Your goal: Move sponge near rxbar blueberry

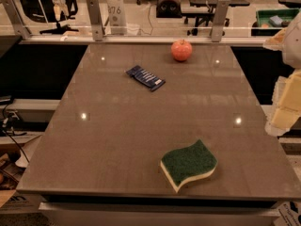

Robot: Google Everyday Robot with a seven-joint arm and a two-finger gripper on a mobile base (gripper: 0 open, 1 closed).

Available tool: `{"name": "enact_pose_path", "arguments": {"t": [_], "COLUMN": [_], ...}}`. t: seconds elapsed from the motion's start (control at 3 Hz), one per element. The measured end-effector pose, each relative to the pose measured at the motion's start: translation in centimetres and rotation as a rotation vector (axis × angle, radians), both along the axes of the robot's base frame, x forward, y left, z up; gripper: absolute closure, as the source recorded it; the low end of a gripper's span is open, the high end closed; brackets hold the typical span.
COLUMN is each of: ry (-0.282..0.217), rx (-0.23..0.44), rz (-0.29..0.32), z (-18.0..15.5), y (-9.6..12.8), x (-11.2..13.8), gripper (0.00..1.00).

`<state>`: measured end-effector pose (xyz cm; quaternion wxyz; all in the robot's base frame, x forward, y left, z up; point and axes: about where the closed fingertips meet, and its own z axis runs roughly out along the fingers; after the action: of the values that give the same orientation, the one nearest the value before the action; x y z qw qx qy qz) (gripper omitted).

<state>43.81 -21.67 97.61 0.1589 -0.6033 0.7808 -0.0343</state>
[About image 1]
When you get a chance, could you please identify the right metal rail bracket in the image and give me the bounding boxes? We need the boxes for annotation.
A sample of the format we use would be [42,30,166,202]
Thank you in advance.
[211,0,230,42]

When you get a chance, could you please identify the black cable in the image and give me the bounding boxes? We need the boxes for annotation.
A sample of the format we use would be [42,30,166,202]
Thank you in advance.
[0,102,31,165]

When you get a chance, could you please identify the red apple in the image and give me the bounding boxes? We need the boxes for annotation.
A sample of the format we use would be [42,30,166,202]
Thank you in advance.
[171,40,193,62]

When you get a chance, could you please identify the green and yellow sponge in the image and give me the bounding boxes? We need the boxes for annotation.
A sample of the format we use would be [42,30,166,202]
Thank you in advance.
[160,139,218,193]

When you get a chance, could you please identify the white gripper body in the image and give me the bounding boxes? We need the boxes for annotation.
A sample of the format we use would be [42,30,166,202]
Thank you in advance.
[282,12,301,69]

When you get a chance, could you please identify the middle metal rail bracket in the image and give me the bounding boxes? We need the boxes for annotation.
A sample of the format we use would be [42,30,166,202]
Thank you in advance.
[87,0,104,41]

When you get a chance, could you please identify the black camera device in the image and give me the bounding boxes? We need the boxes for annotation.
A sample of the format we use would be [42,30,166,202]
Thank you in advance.
[156,0,182,18]

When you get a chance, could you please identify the green plastic bin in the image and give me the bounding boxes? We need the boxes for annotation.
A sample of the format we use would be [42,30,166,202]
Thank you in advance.
[251,8,300,36]

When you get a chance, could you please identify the blue rxbar blueberry wrapper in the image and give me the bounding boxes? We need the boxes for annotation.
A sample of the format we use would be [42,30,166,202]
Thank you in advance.
[126,65,166,91]

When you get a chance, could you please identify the metal rail bracket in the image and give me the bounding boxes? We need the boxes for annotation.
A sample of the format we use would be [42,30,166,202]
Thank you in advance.
[211,0,230,42]
[0,0,31,40]
[87,0,104,41]

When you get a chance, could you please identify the white numbered pillar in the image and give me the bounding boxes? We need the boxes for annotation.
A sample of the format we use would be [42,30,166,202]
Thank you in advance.
[106,0,127,35]

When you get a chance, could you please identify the horizontal metal rail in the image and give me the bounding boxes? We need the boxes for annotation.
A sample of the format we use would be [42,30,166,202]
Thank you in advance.
[22,35,267,47]

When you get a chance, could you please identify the left metal rail bracket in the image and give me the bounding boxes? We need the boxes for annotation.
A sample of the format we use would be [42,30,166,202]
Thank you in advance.
[0,0,31,40]

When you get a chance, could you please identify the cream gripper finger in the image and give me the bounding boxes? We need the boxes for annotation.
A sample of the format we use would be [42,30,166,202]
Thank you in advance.
[265,70,301,137]
[263,28,286,51]

